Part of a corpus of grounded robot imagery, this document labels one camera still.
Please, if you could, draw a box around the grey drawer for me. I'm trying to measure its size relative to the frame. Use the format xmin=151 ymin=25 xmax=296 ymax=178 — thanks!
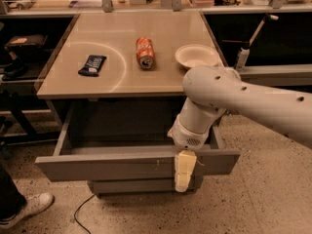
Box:
xmin=86 ymin=175 xmax=204 ymax=196
xmin=34 ymin=96 xmax=242 ymax=182

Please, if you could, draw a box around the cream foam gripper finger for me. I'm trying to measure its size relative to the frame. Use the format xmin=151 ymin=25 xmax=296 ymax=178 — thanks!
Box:
xmin=175 ymin=150 xmax=197 ymax=192

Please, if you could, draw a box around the black floor cable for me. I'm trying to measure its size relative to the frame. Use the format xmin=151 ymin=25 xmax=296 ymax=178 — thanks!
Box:
xmin=73 ymin=193 xmax=97 ymax=234

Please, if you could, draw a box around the orange soda can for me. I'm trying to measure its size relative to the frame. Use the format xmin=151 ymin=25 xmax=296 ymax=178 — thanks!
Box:
xmin=136 ymin=37 xmax=155 ymax=69

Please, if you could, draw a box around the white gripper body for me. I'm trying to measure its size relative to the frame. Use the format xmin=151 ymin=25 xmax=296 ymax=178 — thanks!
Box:
xmin=167 ymin=115 xmax=209 ymax=150

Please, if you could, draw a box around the white bowl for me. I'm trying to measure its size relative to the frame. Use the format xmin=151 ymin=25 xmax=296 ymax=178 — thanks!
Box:
xmin=175 ymin=44 xmax=219 ymax=69

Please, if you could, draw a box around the grey drawer cabinet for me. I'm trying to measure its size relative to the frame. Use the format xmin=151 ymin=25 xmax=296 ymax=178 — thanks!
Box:
xmin=36 ymin=11 xmax=236 ymax=199

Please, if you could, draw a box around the white sneaker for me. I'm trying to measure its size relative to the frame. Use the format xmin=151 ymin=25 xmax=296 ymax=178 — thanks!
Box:
xmin=0 ymin=192 xmax=55 ymax=229

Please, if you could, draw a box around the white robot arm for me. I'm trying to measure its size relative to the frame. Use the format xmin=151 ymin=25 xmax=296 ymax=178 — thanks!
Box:
xmin=168 ymin=66 xmax=312 ymax=192

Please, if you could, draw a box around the grey top drawer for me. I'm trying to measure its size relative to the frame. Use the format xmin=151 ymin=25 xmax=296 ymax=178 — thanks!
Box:
xmin=34 ymin=96 xmax=242 ymax=182

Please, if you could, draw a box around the dark blue snack packet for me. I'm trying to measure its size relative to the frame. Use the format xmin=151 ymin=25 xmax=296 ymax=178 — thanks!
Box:
xmin=78 ymin=55 xmax=106 ymax=77

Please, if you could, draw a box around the grey bottom drawer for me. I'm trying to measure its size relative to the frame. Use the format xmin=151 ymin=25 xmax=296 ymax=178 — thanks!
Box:
xmin=86 ymin=175 xmax=204 ymax=196

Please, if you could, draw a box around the black trouser leg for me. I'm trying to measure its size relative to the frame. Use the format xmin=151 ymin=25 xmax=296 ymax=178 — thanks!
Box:
xmin=0 ymin=164 xmax=26 ymax=219

